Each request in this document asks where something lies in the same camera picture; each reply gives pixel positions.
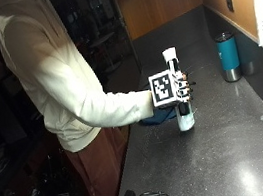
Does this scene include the white bottle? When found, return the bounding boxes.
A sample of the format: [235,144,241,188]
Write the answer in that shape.
[161,45,198,134]

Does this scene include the white marker cube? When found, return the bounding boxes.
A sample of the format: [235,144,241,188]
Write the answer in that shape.
[147,67,181,109]

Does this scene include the blue cloth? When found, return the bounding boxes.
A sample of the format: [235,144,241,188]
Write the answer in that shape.
[138,104,179,129]

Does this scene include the teal steel tumbler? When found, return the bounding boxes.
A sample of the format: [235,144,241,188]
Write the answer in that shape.
[213,30,244,85]

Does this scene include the the person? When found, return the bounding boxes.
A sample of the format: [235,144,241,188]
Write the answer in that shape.
[0,0,171,196]

